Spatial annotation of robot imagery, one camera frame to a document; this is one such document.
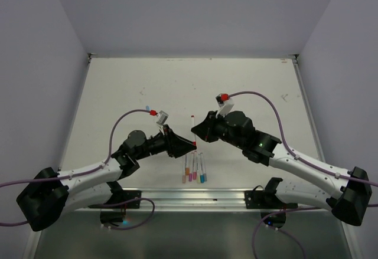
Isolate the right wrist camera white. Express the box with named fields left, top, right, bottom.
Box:
left=216, top=93, right=234, bottom=118

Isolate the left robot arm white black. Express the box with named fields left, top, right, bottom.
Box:
left=16, top=124, right=197, bottom=231

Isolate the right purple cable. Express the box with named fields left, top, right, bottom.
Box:
left=220, top=91, right=378, bottom=259

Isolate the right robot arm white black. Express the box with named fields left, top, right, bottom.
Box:
left=191, top=111, right=372, bottom=226

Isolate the aluminium mounting rail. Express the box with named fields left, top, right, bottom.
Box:
left=63, top=182, right=346, bottom=213

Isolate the peach cap pen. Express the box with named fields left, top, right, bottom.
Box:
left=182, top=164, right=186, bottom=183

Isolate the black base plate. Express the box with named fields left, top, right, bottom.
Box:
left=105, top=189, right=142, bottom=210
left=244, top=177, right=298, bottom=209

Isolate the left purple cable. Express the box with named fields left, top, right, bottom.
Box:
left=0, top=109, right=157, bottom=232

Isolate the orange band pen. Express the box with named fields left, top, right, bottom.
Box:
left=184, top=155, right=190, bottom=176

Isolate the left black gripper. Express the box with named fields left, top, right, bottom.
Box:
left=134, top=124, right=196, bottom=160

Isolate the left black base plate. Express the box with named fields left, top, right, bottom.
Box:
left=105, top=189, right=142, bottom=210

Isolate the pink cap pen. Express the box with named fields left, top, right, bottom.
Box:
left=188, top=153, right=197, bottom=182

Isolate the purple cable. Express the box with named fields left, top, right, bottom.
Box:
left=220, top=91, right=378, bottom=259
left=0, top=109, right=157, bottom=232

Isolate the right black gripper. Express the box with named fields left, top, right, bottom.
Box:
left=191, top=109, right=245, bottom=149

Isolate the blue cap pen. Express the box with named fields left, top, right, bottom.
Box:
left=200, top=152, right=207, bottom=182

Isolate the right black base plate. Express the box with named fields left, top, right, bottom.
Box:
left=244, top=177, right=298, bottom=209

